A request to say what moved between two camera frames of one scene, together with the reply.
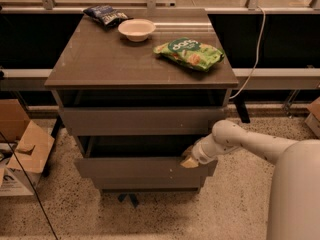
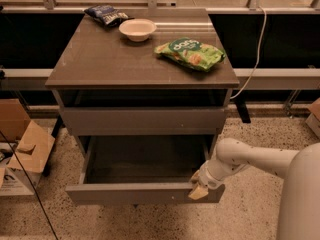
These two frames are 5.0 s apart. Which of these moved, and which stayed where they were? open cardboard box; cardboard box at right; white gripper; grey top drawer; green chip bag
Moved: white gripper
Stayed: grey top drawer; green chip bag; cardboard box at right; open cardboard box
